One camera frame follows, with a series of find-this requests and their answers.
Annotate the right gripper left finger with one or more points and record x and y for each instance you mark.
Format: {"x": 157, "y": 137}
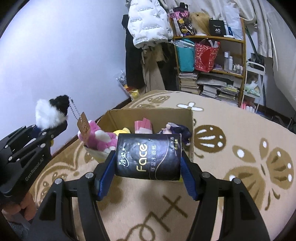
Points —
{"x": 69, "y": 210}

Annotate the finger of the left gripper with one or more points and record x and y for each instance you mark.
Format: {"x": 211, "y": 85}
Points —
{"x": 43, "y": 140}
{"x": 19, "y": 138}

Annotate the black white fluffy plush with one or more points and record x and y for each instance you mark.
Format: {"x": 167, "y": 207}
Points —
{"x": 51, "y": 113}

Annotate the pink bear plush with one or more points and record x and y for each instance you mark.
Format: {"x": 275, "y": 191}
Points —
{"x": 98, "y": 139}

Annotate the black Face tissue pack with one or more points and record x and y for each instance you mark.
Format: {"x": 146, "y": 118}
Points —
{"x": 149, "y": 156}

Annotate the left hand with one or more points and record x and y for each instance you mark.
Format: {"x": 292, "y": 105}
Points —
{"x": 27, "y": 206}

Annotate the white paper tag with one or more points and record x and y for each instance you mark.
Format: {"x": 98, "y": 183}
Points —
{"x": 83, "y": 125}

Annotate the beige patterned rug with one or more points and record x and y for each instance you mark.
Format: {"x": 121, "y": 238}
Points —
{"x": 228, "y": 142}

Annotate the yellow round plush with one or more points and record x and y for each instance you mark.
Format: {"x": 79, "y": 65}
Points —
{"x": 124, "y": 130}

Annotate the pink tissue pack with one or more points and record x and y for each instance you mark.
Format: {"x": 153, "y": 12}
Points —
{"x": 143, "y": 126}

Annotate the purple haired plush doll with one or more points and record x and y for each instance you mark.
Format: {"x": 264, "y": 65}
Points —
{"x": 172, "y": 128}

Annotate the open cardboard box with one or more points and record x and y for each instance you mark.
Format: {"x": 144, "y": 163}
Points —
{"x": 124, "y": 118}

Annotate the beige hanging coat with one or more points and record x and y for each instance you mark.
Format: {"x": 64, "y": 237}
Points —
{"x": 151, "y": 73}

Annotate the white utility cart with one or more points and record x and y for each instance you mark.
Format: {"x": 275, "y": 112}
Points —
{"x": 252, "y": 86}

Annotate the stack of books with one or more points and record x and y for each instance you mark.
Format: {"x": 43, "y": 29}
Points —
{"x": 188, "y": 82}

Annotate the white puffer jacket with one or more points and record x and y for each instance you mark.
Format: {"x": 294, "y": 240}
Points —
{"x": 148, "y": 23}

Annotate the red gift bag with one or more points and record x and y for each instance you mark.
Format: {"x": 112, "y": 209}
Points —
{"x": 206, "y": 52}

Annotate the wooden bookshelf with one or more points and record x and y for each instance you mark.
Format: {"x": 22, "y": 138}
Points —
{"x": 225, "y": 81}

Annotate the teal bag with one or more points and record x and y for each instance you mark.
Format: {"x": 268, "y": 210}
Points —
{"x": 186, "y": 54}

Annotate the black box number 40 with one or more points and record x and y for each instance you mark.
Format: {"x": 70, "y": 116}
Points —
{"x": 217, "y": 28}

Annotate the blonde wig head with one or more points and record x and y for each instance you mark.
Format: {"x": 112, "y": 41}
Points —
{"x": 200, "y": 23}

